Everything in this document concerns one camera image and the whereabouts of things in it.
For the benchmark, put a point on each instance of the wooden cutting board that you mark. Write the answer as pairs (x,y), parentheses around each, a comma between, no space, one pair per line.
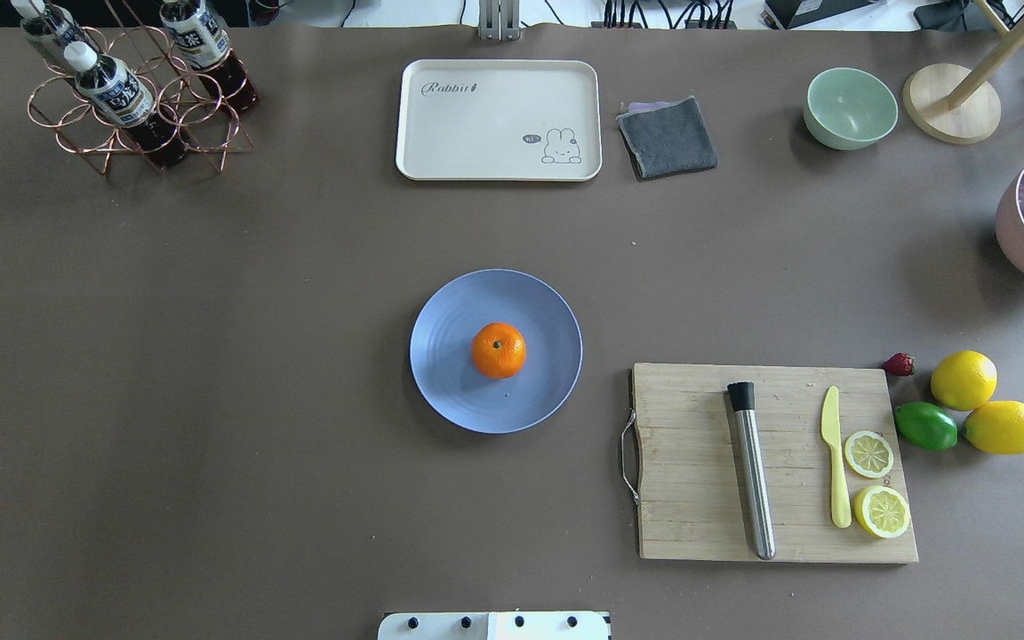
(692,500)

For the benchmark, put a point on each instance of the yellow lemon upper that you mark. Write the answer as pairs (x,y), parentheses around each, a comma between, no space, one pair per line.
(964,380)

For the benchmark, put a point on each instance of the steel muddler black tip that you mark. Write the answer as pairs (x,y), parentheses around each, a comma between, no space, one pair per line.
(743,403)

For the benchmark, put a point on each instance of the lemon slice upper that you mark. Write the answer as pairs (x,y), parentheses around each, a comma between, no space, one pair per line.
(868,454)

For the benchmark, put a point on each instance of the blue round plate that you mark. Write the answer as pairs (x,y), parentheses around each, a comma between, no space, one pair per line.
(440,351)

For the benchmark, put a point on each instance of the yellow lemon lower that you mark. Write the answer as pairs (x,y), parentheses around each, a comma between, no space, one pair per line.
(997,427)

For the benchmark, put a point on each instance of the yellow plastic knife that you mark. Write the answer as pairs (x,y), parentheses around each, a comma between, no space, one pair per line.
(830,432)

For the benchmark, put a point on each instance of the cream rabbit tray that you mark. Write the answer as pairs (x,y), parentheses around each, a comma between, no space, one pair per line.
(507,120)

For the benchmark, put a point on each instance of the tea bottle right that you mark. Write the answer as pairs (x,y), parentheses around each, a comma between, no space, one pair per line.
(202,42)

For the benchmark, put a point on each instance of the orange mandarin fruit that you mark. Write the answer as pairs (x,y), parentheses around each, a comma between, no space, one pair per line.
(499,351)

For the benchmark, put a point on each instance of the red strawberry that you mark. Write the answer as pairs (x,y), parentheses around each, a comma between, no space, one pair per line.
(901,364)

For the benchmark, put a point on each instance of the green ceramic bowl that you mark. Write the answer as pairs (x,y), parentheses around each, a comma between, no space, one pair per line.
(849,109)

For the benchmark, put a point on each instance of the green lime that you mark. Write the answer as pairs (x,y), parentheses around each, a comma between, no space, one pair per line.
(926,425)

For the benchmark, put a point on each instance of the copper wire bottle rack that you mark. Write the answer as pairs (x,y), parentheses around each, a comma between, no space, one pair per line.
(148,51)

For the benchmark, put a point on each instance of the tea bottle front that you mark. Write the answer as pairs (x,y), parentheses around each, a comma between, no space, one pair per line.
(125,102)

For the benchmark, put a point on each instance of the lemon half lower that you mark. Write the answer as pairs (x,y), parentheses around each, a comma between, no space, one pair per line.
(882,512)

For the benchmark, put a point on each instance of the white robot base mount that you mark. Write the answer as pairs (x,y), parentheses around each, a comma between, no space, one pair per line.
(496,625)

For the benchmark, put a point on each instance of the grey folded cloth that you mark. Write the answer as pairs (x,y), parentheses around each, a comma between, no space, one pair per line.
(666,138)

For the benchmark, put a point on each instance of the wooden cup stand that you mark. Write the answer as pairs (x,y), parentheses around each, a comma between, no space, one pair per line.
(956,104)

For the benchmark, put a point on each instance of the yellow lemon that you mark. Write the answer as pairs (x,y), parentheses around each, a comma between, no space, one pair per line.
(997,427)
(964,380)

